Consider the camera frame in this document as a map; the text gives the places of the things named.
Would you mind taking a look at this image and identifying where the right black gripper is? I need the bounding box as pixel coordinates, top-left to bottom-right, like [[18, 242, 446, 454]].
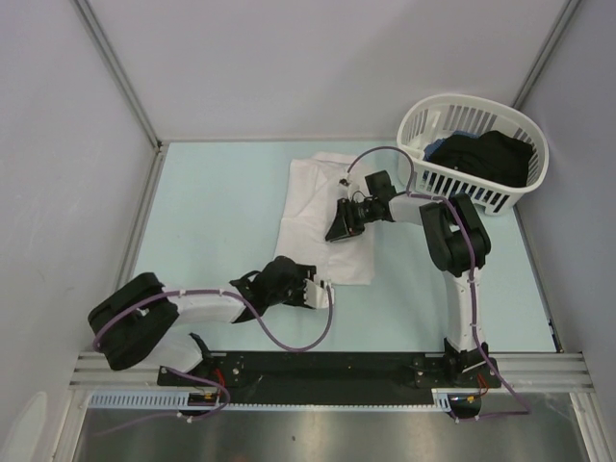
[[325, 198, 378, 242]]

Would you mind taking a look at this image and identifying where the white long sleeve shirt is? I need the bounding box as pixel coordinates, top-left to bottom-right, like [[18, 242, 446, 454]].
[[274, 151, 374, 285]]

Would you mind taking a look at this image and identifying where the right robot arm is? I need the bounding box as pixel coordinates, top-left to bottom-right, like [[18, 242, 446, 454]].
[[324, 170, 495, 389]]

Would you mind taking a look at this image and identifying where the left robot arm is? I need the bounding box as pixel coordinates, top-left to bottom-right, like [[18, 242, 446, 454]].
[[88, 256, 334, 385]]

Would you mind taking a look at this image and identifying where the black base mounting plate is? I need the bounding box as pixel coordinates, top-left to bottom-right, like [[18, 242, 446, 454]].
[[157, 349, 500, 405]]

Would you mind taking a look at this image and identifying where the blue shirt in basket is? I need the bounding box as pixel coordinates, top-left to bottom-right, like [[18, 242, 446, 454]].
[[423, 130, 477, 161]]

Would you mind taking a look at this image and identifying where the white plastic laundry basket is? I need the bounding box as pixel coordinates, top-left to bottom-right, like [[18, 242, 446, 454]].
[[397, 94, 550, 216]]

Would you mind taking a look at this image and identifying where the black shirt in basket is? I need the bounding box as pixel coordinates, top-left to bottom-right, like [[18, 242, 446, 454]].
[[427, 131, 533, 188]]

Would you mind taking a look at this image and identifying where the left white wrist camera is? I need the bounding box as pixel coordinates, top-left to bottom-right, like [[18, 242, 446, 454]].
[[304, 276, 335, 310]]

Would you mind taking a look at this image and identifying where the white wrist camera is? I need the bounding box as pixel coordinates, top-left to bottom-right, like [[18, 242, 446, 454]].
[[304, 276, 335, 310], [338, 176, 366, 201]]

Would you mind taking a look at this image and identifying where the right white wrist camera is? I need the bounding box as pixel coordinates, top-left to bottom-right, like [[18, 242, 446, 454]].
[[338, 176, 366, 201]]

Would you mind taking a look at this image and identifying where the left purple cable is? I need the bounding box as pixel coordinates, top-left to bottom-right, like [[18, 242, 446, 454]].
[[91, 283, 337, 424]]

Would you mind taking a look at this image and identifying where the blue slotted cable duct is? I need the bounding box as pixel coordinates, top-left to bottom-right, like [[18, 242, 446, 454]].
[[89, 391, 189, 409]]

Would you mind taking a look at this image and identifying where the aluminium frame rail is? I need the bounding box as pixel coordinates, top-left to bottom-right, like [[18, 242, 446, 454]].
[[69, 352, 594, 393]]

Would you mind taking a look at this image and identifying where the right aluminium corner post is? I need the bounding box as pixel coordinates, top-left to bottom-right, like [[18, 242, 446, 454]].
[[511, 0, 585, 111]]

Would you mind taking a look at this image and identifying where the aluminium corner post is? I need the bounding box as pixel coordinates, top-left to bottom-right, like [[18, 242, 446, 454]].
[[71, 0, 164, 150], [511, 0, 585, 111]]

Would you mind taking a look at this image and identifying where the left aluminium corner post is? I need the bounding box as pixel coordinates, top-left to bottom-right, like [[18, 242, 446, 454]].
[[71, 0, 164, 150]]

